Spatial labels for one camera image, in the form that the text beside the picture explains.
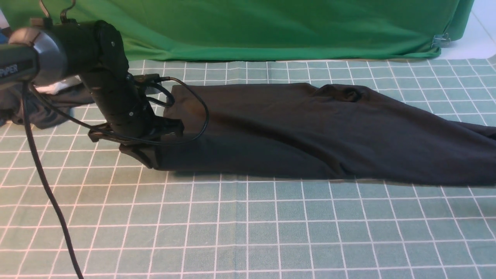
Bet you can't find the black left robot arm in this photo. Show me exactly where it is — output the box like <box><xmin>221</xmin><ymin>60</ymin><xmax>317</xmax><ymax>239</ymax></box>
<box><xmin>1</xmin><ymin>18</ymin><xmax>184</xmax><ymax>170</ymax></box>

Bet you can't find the crumpled dark gray garment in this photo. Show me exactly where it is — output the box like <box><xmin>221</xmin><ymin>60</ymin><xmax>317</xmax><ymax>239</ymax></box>
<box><xmin>0</xmin><ymin>84</ymin><xmax>94</xmax><ymax>129</ymax></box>

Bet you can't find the green backdrop cloth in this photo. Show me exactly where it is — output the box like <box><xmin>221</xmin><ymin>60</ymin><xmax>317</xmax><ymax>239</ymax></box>
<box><xmin>0</xmin><ymin>0</ymin><xmax>475</xmax><ymax>62</ymax></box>

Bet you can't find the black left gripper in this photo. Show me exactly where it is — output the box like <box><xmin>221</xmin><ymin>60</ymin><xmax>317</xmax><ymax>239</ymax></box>
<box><xmin>88</xmin><ymin>110</ymin><xmax>184</xmax><ymax>169</ymax></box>

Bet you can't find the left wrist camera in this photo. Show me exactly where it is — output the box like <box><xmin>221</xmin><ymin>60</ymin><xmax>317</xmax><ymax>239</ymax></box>
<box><xmin>133</xmin><ymin>74</ymin><xmax>170</xmax><ymax>95</ymax></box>

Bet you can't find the gray long-sleeved shirt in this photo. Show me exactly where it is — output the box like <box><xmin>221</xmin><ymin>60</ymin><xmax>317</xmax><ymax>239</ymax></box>
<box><xmin>156</xmin><ymin>83</ymin><xmax>496</xmax><ymax>186</ymax></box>

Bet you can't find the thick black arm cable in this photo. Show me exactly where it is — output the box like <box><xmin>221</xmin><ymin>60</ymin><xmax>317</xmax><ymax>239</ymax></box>
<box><xmin>21</xmin><ymin>81</ymin><xmax>84</xmax><ymax>279</ymax></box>

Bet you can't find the metal binder clip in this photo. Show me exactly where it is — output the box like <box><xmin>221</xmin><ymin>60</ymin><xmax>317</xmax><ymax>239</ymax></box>
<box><xmin>431</xmin><ymin>33</ymin><xmax>451</xmax><ymax>48</ymax></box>

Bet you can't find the crumpled white cloth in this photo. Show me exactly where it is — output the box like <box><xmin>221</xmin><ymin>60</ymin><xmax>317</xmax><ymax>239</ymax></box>
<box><xmin>35</xmin><ymin>75</ymin><xmax>82</xmax><ymax>95</ymax></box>

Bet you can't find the black camera cable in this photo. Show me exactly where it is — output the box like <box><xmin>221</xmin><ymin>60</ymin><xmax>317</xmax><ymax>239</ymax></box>
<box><xmin>29</xmin><ymin>76</ymin><xmax>210</xmax><ymax>146</ymax></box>

